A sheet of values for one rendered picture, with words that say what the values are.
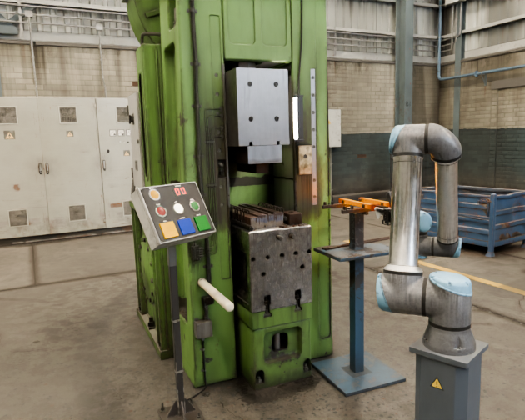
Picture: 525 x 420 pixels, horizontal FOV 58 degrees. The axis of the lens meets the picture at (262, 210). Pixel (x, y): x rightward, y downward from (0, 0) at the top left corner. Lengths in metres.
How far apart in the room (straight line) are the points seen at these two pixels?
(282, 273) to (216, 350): 0.60
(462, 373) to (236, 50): 1.89
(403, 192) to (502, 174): 9.08
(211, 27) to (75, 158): 5.24
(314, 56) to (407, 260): 1.46
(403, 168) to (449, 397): 0.86
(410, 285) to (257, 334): 1.08
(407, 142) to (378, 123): 8.87
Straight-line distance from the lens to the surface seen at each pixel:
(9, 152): 7.60
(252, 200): 3.07
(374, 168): 10.73
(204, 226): 2.28
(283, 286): 2.65
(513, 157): 10.78
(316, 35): 2.93
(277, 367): 2.82
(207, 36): 2.65
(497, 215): 5.98
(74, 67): 8.37
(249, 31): 2.75
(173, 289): 2.39
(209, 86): 2.61
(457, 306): 1.87
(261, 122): 2.55
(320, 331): 3.12
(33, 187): 7.62
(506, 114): 10.89
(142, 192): 2.19
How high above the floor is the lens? 1.40
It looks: 9 degrees down
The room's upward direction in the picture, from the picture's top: 2 degrees counter-clockwise
